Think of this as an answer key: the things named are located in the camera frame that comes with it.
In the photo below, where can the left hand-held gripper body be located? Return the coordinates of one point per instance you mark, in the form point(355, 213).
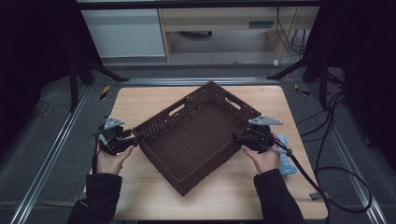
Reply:
point(112, 140)

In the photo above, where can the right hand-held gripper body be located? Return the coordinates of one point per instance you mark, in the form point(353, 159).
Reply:
point(260, 140)

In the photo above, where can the blue striped towel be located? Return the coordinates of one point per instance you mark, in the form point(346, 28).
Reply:
point(286, 165)

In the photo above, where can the brown woven basket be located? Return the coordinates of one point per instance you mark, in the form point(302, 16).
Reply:
point(193, 140)

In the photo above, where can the person's left hand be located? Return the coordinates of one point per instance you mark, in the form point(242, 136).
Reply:
point(109, 161)

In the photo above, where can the person's right hand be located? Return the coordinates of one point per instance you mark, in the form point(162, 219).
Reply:
point(264, 161)

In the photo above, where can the yellow black tape strip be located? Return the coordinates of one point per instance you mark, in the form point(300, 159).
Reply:
point(105, 92)
point(300, 90)

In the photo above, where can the black metal stand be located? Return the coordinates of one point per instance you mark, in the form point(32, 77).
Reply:
point(73, 84)
point(314, 67)

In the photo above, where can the small white object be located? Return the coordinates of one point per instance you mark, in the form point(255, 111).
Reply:
point(275, 62)

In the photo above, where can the white cabinet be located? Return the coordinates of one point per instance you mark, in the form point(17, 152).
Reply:
point(124, 32)

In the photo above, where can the dark curtain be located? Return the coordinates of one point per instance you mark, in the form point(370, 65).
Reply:
point(34, 46)
point(367, 46)

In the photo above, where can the light wooden office desk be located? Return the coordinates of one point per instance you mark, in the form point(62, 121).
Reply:
point(218, 18)

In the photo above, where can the aluminium floor rail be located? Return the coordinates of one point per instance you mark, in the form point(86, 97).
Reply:
point(358, 180)
point(49, 155)

